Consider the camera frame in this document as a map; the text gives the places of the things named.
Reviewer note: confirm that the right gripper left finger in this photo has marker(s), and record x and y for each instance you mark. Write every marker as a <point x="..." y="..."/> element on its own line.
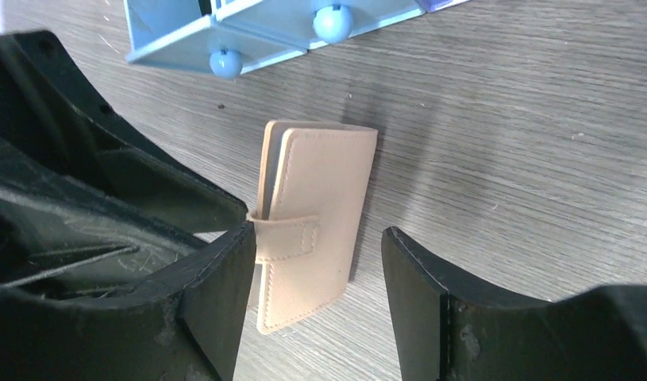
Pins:
<point x="183" y="322"/>

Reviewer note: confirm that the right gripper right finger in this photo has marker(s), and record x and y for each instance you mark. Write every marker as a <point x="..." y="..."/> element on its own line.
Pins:
<point x="452" y="325"/>

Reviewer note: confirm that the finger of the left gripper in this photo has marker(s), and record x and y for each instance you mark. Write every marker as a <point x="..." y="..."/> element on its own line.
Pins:
<point x="87" y="202"/>

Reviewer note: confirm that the beige leather card holder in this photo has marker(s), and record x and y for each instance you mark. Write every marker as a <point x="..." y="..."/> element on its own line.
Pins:
<point x="313" y="182"/>

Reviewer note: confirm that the blue three-compartment organizer tray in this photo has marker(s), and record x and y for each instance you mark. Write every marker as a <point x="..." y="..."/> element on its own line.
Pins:
<point x="231" y="38"/>

